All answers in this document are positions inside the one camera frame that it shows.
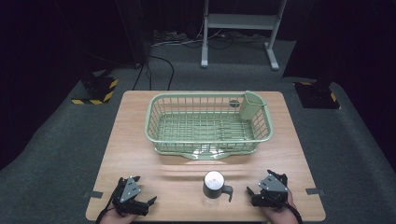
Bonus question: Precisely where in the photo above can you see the bundle of floor cables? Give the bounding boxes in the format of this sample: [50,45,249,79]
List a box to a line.
[151,29,269,50]

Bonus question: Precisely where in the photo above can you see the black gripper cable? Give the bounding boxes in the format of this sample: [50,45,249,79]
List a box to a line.
[94,186,123,224]
[284,201,304,224]

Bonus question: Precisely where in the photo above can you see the black base with hazard tape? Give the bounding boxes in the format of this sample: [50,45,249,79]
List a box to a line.
[70,76,120,106]
[292,80,341,110]

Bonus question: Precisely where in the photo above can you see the person's right hand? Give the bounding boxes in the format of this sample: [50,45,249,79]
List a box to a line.
[261,190,301,224]

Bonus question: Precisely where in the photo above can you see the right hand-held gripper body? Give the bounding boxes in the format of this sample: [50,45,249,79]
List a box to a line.
[250,173,290,209]

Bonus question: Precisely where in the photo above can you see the grey metal stand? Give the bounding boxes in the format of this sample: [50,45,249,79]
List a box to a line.
[200,0,288,71]

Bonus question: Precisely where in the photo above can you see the green utensil holder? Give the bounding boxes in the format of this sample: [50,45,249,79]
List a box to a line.
[238,90,268,121]

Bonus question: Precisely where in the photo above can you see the green plastic dish rack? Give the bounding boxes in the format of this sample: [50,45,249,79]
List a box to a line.
[144,91,275,154]

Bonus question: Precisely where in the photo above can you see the grey tape strip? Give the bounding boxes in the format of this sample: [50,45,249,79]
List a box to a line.
[304,187,327,197]
[82,189,104,200]

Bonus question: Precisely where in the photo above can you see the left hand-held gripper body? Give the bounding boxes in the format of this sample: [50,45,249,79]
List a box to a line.
[110,175,149,217]

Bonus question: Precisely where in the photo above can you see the black floor cable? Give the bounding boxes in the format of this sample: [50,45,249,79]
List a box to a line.
[132,55,176,91]

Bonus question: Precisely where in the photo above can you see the black cup with handle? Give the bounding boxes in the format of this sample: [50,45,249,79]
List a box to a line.
[202,170,234,206]

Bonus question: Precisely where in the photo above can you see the person's left hand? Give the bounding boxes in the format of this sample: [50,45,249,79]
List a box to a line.
[98,207,138,224]

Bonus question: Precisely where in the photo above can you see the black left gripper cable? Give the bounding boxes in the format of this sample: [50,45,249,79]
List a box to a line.
[94,186,123,224]

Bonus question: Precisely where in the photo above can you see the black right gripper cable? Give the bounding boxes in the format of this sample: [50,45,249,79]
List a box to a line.
[284,201,304,224]

